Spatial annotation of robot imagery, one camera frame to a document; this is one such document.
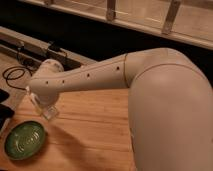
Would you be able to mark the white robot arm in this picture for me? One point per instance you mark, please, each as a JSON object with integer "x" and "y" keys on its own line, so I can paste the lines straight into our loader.
{"x": 170, "y": 104}

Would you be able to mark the white window frame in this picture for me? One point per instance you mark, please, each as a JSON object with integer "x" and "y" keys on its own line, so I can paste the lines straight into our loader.
{"x": 187, "y": 21}

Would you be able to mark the wooden cutting board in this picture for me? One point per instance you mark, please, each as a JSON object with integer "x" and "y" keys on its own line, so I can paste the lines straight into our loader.
{"x": 90, "y": 134}

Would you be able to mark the metal floor rail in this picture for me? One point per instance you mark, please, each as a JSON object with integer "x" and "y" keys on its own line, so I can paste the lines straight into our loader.
{"x": 13, "y": 43}

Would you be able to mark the dark object at left edge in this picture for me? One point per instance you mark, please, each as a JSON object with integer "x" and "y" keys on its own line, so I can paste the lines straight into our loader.
{"x": 6, "y": 113}

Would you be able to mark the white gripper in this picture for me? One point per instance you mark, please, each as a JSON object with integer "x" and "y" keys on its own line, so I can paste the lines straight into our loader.
{"x": 44, "y": 100}

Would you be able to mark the black power adapter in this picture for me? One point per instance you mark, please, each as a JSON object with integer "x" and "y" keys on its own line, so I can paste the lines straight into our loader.
{"x": 53, "y": 47}

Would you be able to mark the white plastic bottle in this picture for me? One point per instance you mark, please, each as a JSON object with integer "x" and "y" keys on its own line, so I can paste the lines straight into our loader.
{"x": 44, "y": 111}

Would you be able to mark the green ceramic bowl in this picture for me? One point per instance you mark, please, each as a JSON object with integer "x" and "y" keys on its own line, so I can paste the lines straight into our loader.
{"x": 24, "y": 140}

